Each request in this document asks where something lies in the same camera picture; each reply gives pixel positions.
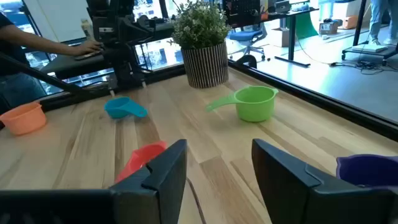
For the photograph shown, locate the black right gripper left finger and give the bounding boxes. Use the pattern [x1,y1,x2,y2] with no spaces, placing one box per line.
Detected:
[0,139,188,224]

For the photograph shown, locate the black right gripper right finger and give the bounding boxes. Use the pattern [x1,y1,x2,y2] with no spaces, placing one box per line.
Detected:
[251,138,398,224]

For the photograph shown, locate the red plastic measuring cup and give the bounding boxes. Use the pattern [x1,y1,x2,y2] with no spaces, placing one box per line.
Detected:
[114,141,168,184]

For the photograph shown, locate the teal plastic measuring cup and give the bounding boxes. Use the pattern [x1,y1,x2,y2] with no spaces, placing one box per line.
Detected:
[103,96,149,120]

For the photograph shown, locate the purple plastic measuring cup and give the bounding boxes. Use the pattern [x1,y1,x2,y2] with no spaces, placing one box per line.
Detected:
[335,154,398,189]

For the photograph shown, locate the green plastic measuring cup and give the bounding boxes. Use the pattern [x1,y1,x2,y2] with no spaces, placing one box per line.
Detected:
[205,85,279,123]

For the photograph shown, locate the orange plastic measuring cup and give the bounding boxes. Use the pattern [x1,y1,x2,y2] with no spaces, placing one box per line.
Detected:
[0,101,48,136]

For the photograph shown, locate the black keyboard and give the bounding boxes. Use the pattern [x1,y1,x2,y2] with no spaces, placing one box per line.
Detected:
[73,49,105,62]

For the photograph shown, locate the white board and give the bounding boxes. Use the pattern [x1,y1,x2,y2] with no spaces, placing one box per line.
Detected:
[22,0,93,44]

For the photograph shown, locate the grey side desk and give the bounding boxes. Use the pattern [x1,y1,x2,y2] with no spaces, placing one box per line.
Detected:
[39,51,116,80]

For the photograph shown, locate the potted plant in striped pot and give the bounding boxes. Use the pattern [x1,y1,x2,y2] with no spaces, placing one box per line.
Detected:
[170,0,233,90]

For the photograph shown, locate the black diagonal support beam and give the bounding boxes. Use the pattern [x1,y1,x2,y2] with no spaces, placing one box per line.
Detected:
[0,51,103,96]

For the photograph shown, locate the person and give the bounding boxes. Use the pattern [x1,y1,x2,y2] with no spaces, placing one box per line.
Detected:
[369,0,398,46]
[0,12,103,110]

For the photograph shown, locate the blue office chair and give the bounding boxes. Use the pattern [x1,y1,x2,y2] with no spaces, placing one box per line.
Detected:
[228,22,269,62]

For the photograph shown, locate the cardboard box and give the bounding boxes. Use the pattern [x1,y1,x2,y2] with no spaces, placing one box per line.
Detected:
[271,27,292,48]
[319,21,340,35]

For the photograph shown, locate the black wheeled cart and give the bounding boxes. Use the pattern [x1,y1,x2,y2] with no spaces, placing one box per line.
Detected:
[341,0,398,67]

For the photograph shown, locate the black background desk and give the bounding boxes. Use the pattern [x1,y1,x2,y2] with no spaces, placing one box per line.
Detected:
[222,0,321,68]

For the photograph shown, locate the green fabric backdrop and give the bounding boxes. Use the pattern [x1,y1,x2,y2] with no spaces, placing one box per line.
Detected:
[285,12,320,40]

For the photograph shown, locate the orange box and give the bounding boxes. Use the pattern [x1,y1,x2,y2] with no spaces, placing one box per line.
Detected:
[341,14,359,30]

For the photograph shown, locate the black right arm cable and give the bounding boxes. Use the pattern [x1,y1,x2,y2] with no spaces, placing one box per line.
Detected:
[185,177,208,224]

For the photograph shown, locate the black frame bracket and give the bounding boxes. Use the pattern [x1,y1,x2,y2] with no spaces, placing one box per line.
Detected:
[235,54,258,69]

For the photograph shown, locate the black floor cables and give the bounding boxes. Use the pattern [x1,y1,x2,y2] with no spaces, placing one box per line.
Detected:
[329,59,398,75]

